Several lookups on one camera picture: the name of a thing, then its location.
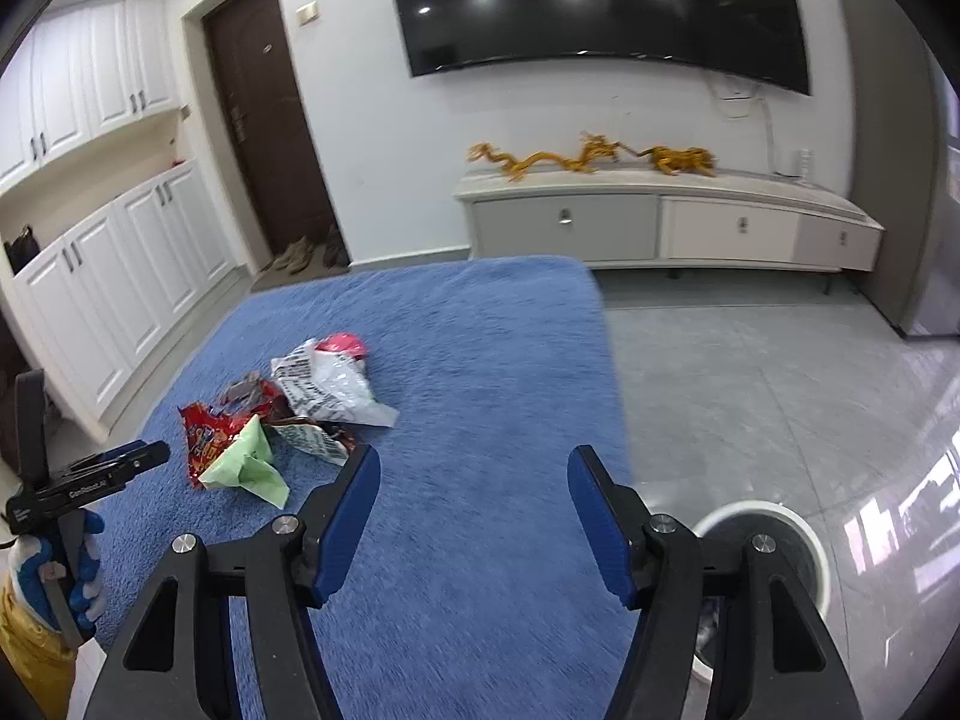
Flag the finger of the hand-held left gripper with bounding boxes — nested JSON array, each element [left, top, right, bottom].
[[97, 441, 171, 492]]

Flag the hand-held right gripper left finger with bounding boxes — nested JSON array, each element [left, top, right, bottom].
[[79, 444, 382, 720]]

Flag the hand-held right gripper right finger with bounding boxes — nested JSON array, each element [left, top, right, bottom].
[[567, 444, 863, 720]]

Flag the red snack wrapper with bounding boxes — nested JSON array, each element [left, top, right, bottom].
[[178, 401, 260, 492]]

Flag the black and white printed wrapper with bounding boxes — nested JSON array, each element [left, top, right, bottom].
[[268, 416, 359, 466]]

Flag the green paper wrapper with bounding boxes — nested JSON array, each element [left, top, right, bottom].
[[201, 415, 290, 509]]

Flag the brown snack wrapper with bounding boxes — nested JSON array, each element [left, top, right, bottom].
[[220, 373, 282, 413]]

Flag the white printed plastic bag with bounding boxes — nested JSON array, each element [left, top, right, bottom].
[[270, 339, 400, 428]]

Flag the pink round wrapper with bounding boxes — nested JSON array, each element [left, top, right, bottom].
[[315, 332, 370, 361]]

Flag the white round bin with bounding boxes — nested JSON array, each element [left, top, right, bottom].
[[690, 499, 833, 683]]

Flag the person's left forearm yellow sleeve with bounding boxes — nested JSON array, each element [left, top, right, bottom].
[[0, 574, 82, 720]]

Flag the white base cabinets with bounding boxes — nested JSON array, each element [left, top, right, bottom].
[[0, 161, 241, 428]]

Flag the blue fluffy blanket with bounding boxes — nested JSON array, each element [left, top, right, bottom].
[[94, 255, 638, 720]]

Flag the dark bag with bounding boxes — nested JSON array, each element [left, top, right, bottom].
[[4, 225, 43, 275]]

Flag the white grey television cabinet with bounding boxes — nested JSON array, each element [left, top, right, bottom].
[[454, 165, 886, 295]]

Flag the dark brown door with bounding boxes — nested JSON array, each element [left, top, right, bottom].
[[204, 0, 338, 271]]

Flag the long golden dragon figurine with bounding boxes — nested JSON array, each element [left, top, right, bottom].
[[466, 133, 620, 182]]

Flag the short golden coiled figurine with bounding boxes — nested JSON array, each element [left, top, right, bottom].
[[637, 144, 721, 179]]

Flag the tall grey cabinet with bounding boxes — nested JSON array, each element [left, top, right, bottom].
[[829, 0, 960, 338]]

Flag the white wall cabinets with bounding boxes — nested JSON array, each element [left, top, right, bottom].
[[0, 0, 181, 188]]

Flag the white wall cable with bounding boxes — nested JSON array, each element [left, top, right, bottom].
[[760, 94, 779, 175]]

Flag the white wall socket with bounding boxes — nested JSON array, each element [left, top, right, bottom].
[[709, 73, 755, 121]]

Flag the black wall television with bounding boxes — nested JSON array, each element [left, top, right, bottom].
[[382, 0, 813, 97]]

